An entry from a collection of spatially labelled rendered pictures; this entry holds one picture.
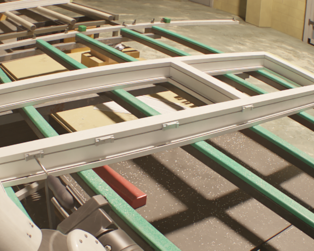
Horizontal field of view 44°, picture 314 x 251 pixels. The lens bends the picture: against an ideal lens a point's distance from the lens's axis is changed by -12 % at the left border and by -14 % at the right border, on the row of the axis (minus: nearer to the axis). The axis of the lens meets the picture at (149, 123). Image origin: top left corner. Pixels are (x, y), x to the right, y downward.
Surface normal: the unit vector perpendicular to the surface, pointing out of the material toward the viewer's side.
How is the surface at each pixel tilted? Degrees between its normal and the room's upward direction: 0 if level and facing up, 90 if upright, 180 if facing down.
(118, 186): 0
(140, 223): 0
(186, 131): 90
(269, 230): 0
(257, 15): 90
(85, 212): 37
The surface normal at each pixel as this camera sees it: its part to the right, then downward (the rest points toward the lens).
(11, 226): 0.78, -0.35
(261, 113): 0.55, 0.40
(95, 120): 0.08, -0.90
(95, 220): -0.16, -0.49
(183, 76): -0.83, 0.18
